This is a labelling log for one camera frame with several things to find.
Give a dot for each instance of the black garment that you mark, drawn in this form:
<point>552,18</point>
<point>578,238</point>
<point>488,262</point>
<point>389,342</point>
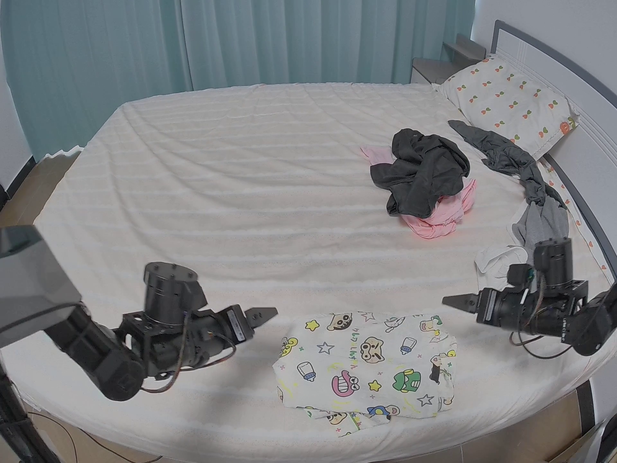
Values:
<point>424,171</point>

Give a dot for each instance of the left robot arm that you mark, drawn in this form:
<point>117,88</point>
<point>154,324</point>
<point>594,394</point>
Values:
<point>33,282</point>

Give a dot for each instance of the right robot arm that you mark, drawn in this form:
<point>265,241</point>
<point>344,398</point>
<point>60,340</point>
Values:
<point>593,326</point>

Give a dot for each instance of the bed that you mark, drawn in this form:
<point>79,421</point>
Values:
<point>241,186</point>

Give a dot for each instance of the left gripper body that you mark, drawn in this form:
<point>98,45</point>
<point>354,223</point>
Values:
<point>226,328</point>

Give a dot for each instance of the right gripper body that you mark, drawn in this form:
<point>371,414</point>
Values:
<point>501,309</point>

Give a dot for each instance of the white printed pyjama top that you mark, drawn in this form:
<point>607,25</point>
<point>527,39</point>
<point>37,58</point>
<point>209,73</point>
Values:
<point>366,364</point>

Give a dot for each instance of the white printed pillow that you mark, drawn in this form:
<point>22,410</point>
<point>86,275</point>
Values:
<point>511,99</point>

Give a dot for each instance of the grey bedside table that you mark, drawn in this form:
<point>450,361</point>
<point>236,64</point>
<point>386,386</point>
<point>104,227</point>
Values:
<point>434,70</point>

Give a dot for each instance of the blue-green curtain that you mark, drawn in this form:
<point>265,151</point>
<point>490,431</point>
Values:
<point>241,27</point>

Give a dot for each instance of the dark grey garment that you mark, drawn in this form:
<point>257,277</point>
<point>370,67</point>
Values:
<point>501,152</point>

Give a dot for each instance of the pink garment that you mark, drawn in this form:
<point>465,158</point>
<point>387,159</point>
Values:
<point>434,227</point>

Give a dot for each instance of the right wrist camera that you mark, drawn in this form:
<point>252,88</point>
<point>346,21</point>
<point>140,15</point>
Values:
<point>520,275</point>

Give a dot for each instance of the white garment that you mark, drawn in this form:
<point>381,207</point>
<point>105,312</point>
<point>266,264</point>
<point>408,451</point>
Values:
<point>496,263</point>

